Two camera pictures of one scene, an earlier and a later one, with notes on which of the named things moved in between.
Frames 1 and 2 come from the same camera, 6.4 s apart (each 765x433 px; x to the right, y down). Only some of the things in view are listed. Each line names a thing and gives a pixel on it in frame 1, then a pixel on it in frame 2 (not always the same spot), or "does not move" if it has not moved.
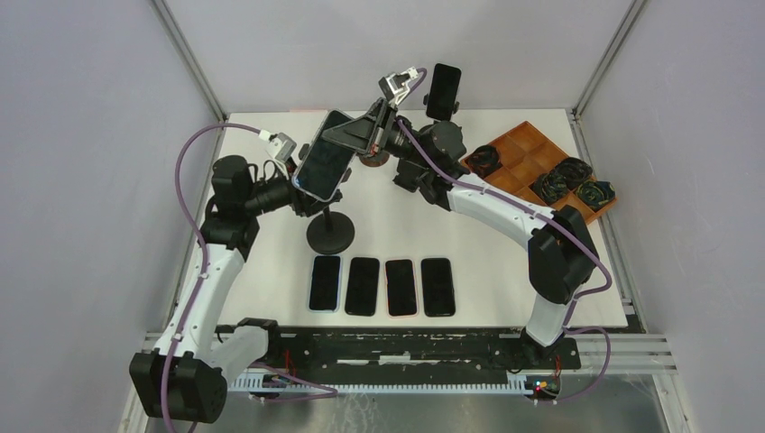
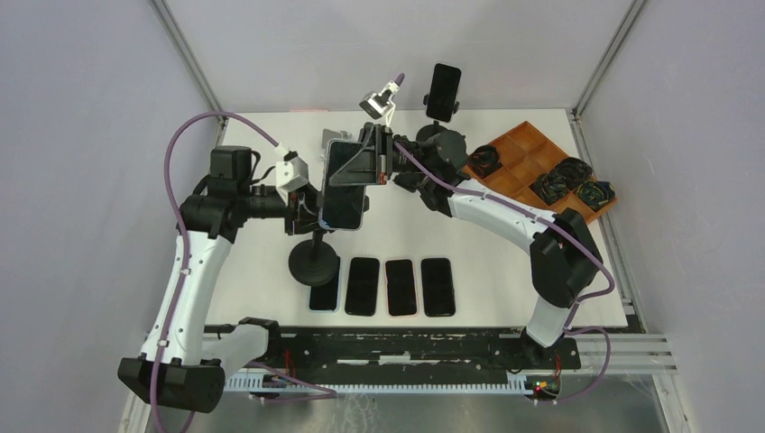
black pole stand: [330, 233] -> [313, 262]
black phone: [363, 287] does not move
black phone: [439, 299] does not move
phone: [400, 288] does not move
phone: [325, 283] does not move
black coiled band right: [596, 193] does not move
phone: [325, 165] -> [344, 207]
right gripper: [358, 133] -> [371, 163]
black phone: [443, 92] does not move
